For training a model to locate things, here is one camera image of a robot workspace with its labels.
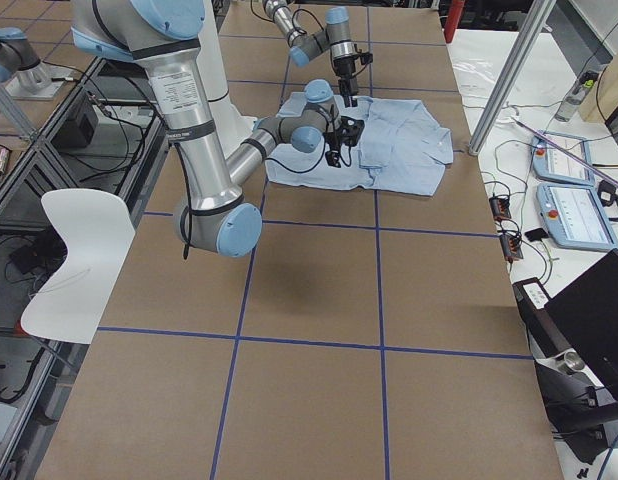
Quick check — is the aluminium frame post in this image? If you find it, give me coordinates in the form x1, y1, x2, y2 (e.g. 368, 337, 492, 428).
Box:
468, 0, 556, 156

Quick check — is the red cylinder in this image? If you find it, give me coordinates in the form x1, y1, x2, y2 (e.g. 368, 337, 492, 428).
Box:
443, 0, 465, 44

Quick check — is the blue teach pendant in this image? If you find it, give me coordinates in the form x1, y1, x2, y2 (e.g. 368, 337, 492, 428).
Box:
536, 182, 618, 252
531, 131, 595, 186

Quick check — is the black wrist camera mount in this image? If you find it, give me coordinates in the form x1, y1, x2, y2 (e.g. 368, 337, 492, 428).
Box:
356, 50, 373, 68
337, 116, 365, 148

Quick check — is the black power strip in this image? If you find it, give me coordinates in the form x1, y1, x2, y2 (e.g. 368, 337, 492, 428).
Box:
499, 232, 524, 263
489, 196, 512, 221

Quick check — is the black laptop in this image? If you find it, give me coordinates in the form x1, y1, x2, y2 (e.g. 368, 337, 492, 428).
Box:
538, 248, 618, 396

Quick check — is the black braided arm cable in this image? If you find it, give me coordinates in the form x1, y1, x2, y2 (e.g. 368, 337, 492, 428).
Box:
266, 102, 355, 175

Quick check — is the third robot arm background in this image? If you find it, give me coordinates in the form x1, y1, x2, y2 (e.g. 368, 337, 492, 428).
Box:
0, 27, 41, 83

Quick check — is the light blue button-up shirt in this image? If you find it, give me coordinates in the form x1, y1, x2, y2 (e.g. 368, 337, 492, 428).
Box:
265, 96, 454, 196

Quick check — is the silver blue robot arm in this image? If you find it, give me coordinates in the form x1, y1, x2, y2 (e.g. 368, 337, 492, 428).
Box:
263, 0, 373, 107
72, 1, 345, 257

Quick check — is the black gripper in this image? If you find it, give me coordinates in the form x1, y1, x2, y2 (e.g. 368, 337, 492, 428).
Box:
325, 131, 342, 167
333, 55, 358, 107

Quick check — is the white plastic chair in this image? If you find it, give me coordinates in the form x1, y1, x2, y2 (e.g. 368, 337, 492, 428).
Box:
20, 188, 135, 345

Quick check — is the clear water bottle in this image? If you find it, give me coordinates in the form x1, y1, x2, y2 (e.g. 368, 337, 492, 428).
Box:
554, 70, 599, 122

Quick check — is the lower blue teach pendant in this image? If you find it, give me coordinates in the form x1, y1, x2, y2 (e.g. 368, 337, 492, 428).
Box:
536, 182, 618, 252

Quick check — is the upper blue teach pendant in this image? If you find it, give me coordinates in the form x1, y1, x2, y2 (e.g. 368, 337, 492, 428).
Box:
531, 131, 595, 186

